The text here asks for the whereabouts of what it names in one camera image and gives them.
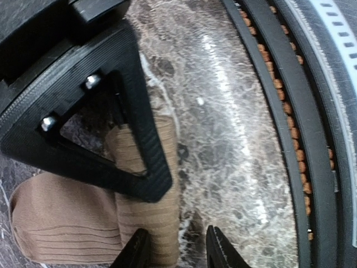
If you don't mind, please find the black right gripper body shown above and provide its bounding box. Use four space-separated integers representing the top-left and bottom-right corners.
1 1 130 117

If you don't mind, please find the white slotted cable duct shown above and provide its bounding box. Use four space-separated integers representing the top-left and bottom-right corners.
290 1 356 246

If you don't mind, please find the black front table rail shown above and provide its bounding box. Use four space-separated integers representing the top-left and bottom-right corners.
223 1 356 267

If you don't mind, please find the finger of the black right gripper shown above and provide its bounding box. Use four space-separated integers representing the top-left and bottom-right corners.
1 21 173 203

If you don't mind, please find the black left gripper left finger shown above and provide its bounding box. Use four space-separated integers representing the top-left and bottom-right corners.
110 228 151 268

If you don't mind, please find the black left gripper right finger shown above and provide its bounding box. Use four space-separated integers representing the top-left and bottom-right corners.
206 225 250 268

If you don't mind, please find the beige ribbed sock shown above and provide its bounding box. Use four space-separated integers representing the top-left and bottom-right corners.
9 116 180 266

